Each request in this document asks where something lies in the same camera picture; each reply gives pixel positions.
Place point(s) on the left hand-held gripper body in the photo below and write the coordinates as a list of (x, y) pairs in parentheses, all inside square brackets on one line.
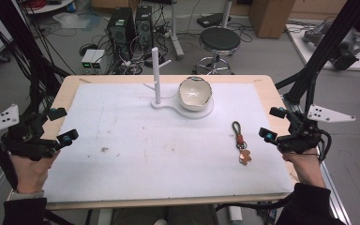
[(28, 137)]

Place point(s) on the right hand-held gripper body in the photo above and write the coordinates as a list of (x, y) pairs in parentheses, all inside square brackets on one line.
[(303, 137)]

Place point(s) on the white key stand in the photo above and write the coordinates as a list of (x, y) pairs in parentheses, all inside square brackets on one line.
[(156, 78)]

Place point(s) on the person's right hand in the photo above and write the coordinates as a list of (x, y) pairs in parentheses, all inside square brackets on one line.
[(307, 168)]

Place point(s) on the person's left hand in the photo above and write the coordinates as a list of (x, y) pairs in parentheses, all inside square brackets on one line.
[(29, 175)]

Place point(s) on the small white power box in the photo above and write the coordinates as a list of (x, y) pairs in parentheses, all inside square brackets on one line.
[(88, 59), (97, 59)]

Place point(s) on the white floor platform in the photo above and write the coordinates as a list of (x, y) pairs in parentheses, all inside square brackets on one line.
[(306, 53)]

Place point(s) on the white table mat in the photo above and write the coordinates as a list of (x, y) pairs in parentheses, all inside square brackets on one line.
[(143, 150)]

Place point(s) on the cream ceramic bowl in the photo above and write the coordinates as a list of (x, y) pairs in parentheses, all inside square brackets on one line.
[(193, 92)]

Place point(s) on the clear plastic sheet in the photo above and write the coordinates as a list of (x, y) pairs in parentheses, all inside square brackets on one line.
[(75, 21)]

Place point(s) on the black round stool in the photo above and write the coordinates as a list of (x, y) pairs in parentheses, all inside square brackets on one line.
[(219, 39)]

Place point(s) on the cardboard box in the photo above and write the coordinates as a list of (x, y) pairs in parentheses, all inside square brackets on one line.
[(270, 17)]

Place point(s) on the grey machine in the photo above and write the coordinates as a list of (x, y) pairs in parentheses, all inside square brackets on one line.
[(350, 43)]

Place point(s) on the large black computer tower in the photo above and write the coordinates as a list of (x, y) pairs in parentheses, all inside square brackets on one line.
[(121, 31)]

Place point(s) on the white round table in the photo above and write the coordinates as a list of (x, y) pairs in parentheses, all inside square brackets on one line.
[(48, 7)]

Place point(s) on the white desk leg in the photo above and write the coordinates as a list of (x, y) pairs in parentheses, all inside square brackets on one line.
[(226, 14), (175, 31)]

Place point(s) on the flat black device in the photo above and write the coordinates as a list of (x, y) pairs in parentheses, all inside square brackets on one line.
[(211, 20)]

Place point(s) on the slim black computer tower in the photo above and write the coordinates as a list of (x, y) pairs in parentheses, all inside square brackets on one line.
[(144, 26)]

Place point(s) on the black metal frame stand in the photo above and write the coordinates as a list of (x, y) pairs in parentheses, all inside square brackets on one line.
[(15, 37), (328, 40)]

